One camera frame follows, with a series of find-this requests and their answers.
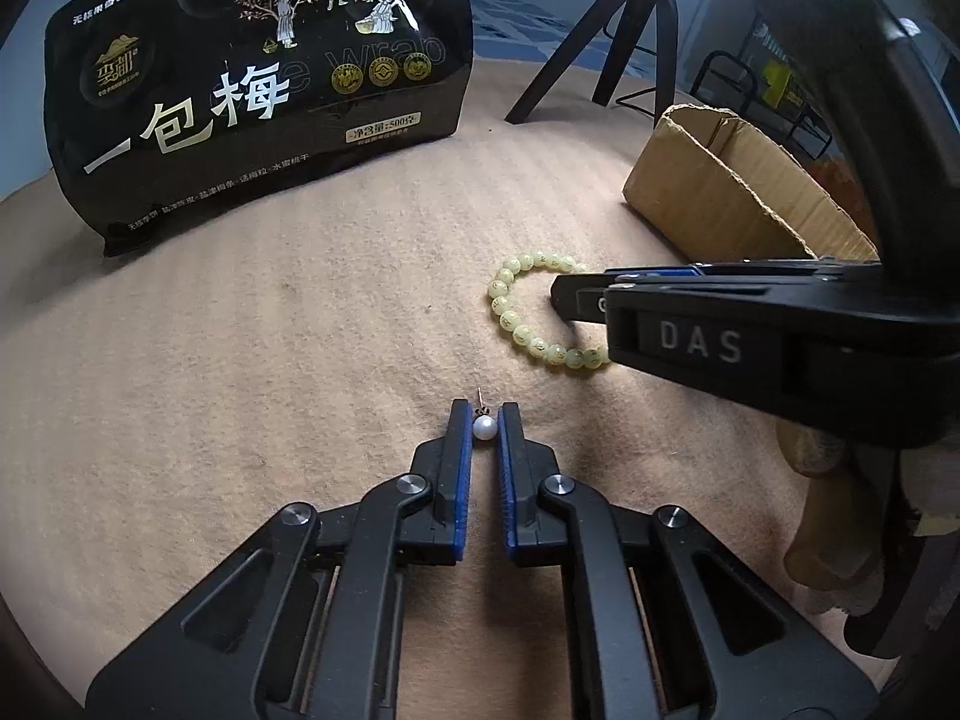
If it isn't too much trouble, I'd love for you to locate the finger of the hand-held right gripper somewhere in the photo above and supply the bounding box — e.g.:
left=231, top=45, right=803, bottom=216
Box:
left=604, top=258, right=890, bottom=290
left=550, top=274, right=612, bottom=332

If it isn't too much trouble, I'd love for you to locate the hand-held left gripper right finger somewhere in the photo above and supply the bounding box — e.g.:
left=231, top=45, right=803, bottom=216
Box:
left=496, top=401, right=878, bottom=720

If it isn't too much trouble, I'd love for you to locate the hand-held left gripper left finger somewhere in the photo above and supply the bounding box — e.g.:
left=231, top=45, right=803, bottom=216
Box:
left=86, top=399, right=475, bottom=720

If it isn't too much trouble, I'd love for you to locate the pearl stud earring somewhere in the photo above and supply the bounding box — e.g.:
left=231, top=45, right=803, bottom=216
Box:
left=471, top=388, right=502, bottom=445

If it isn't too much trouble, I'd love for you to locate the pale green bead bracelet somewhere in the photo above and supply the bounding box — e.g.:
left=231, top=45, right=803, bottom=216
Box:
left=487, top=247, right=612, bottom=372

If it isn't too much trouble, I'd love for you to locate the person's right hand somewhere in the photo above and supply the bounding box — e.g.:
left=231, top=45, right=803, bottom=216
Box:
left=776, top=420, right=897, bottom=595

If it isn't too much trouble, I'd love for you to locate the open cardboard box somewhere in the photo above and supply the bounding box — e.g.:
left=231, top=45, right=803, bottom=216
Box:
left=621, top=103, right=882, bottom=265

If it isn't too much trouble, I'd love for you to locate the yellow box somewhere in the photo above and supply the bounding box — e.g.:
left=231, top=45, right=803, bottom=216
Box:
left=757, top=60, right=809, bottom=115

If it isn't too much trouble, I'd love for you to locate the low black metal rack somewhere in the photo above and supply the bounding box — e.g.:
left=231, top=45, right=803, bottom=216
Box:
left=690, top=49, right=835, bottom=160

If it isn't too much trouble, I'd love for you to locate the blue patterned bedsheet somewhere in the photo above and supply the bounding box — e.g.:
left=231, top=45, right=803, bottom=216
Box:
left=469, top=0, right=601, bottom=65

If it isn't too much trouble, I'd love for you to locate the black tripod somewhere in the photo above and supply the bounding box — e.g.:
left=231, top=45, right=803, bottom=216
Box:
left=504, top=0, right=685, bottom=125

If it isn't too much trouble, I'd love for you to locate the black snack bag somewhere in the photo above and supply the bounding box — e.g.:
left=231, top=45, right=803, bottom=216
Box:
left=41, top=0, right=477, bottom=260

